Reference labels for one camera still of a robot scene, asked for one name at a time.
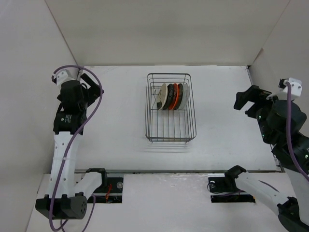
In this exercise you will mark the blue patterned ceramic plate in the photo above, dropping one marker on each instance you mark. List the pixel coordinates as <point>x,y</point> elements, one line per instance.
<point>180,96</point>

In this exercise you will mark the grey wire dish rack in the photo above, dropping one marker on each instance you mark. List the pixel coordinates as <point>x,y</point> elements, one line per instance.
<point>169,125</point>

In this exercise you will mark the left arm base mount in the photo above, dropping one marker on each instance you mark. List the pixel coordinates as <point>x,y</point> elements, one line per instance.
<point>104,187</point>

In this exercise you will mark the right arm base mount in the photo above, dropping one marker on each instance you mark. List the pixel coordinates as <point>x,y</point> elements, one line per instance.
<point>221,192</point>

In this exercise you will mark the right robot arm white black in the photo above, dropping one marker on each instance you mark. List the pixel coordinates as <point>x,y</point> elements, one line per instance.
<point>293,155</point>

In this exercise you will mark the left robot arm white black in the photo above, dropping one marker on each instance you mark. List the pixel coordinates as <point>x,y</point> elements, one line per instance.
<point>65,199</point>

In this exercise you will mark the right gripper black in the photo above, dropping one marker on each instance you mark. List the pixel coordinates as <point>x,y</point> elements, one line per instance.
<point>254,94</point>

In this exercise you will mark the black round plate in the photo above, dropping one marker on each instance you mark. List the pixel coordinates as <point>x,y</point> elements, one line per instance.
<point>170,95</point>

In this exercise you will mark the clear glass plate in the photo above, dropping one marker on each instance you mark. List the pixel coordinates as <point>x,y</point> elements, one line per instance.
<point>186,94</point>

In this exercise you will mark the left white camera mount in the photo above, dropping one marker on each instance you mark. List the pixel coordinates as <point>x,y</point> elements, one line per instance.
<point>62,76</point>

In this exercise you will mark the cream plate with flower pattern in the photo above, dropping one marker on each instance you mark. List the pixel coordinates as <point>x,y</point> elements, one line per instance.
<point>162,96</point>

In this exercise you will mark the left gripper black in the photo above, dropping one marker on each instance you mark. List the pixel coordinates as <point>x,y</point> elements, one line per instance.
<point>93,92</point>

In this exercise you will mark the orange round plate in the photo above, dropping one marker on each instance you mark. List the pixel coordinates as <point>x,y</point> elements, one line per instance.
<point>175,96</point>

